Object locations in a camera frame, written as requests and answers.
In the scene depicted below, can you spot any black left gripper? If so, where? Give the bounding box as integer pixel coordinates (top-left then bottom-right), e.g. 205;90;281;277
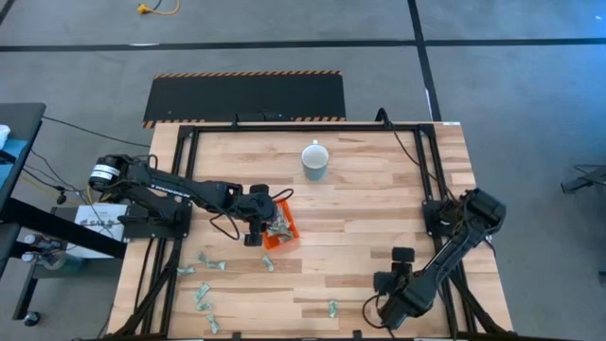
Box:
235;182;279;248

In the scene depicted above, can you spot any orange plastic basket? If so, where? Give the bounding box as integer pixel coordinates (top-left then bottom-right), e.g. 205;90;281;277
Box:
261;198;301;251

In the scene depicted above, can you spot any teal mug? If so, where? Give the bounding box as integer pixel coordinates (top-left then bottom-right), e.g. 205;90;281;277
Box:
300;139;330;183

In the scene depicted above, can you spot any small black device box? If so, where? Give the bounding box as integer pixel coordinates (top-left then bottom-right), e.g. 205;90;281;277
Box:
234;112;285;123

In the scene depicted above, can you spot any black hazard-striped floor mat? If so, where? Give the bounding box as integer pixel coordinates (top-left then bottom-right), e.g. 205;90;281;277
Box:
142;70;348;129

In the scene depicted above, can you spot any white printed box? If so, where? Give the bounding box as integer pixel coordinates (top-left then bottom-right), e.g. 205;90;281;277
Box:
74;203;129;260

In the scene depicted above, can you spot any black stand base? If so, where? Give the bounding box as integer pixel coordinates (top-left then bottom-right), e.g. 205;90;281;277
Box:
561;164;606;195

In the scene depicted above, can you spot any black desk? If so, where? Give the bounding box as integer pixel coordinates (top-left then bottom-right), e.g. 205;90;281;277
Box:
0;102;128;323

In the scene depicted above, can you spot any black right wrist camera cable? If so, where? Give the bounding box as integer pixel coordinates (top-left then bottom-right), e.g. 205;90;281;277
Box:
362;293;394;332

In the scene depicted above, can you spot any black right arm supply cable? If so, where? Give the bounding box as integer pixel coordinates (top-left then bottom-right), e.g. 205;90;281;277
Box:
375;107;458;203

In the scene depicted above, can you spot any thin black floor cable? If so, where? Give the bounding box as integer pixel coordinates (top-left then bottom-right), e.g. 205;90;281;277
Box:
41;115;152;149

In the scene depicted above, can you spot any yellow floor cable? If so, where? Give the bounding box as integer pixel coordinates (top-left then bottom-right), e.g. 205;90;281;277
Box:
136;0;181;16

